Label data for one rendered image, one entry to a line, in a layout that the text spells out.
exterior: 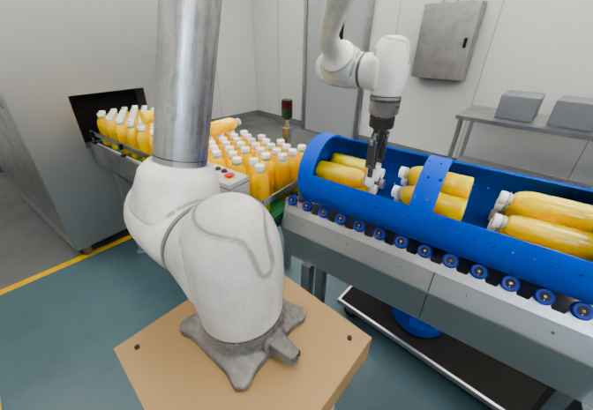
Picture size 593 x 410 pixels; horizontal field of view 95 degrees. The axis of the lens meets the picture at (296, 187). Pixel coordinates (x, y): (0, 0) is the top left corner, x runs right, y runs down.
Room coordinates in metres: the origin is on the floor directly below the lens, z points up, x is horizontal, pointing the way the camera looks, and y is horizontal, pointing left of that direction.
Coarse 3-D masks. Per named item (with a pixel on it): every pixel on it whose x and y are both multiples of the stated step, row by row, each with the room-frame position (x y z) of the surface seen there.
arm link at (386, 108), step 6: (372, 96) 0.83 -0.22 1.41; (372, 102) 0.83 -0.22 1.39; (378, 102) 0.81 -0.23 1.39; (384, 102) 0.80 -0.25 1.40; (390, 102) 0.80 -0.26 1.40; (396, 102) 0.81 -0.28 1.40; (372, 108) 0.83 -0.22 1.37; (378, 108) 0.81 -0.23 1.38; (384, 108) 0.80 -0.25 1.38; (390, 108) 0.80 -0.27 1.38; (396, 108) 0.81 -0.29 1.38; (372, 114) 0.82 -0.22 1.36; (378, 114) 0.81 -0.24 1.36; (384, 114) 0.80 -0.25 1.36; (390, 114) 0.80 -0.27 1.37; (396, 114) 0.82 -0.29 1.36
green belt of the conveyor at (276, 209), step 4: (112, 148) 1.72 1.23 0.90; (140, 160) 1.52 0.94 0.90; (296, 192) 1.16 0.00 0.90; (296, 196) 1.12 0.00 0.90; (276, 200) 1.08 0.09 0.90; (280, 200) 1.08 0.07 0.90; (284, 200) 1.08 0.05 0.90; (272, 204) 1.05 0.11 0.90; (276, 204) 1.05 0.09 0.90; (280, 204) 1.05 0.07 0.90; (284, 204) 1.05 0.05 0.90; (272, 208) 1.01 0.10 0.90; (276, 208) 1.02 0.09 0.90; (280, 208) 1.02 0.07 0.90; (272, 212) 0.98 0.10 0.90; (276, 212) 0.99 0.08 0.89; (280, 212) 0.99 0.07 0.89; (272, 216) 0.96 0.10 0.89; (280, 216) 0.99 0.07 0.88; (276, 220) 0.97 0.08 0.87
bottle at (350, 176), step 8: (320, 168) 0.93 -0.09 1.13; (328, 168) 0.91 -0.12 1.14; (336, 168) 0.90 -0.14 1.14; (344, 168) 0.89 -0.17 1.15; (352, 168) 0.88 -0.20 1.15; (320, 176) 0.93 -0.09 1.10; (328, 176) 0.90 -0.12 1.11; (336, 176) 0.89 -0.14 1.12; (344, 176) 0.87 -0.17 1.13; (352, 176) 0.86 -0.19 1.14; (360, 176) 0.85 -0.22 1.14; (344, 184) 0.87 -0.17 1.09; (352, 184) 0.85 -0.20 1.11; (360, 184) 0.85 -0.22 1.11
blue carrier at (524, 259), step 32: (320, 160) 1.04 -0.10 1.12; (384, 160) 1.01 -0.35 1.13; (416, 160) 0.92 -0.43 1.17; (448, 160) 0.77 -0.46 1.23; (320, 192) 0.86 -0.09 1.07; (352, 192) 0.79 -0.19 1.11; (384, 192) 0.97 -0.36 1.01; (416, 192) 0.70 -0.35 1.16; (480, 192) 0.82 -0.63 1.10; (512, 192) 0.77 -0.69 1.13; (544, 192) 0.72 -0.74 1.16; (576, 192) 0.67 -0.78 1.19; (384, 224) 0.74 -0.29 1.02; (416, 224) 0.67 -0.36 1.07; (448, 224) 0.62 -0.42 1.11; (480, 224) 0.77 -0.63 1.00; (480, 256) 0.58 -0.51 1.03; (512, 256) 0.53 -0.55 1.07; (544, 256) 0.50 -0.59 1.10; (576, 288) 0.46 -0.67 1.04
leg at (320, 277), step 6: (318, 270) 1.07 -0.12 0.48; (318, 276) 1.07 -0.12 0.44; (324, 276) 1.06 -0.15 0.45; (318, 282) 1.06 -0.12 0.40; (324, 282) 1.07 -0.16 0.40; (318, 288) 1.06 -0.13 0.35; (324, 288) 1.07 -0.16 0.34; (318, 294) 1.06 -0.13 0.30; (324, 294) 1.08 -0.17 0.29; (324, 300) 1.08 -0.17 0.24
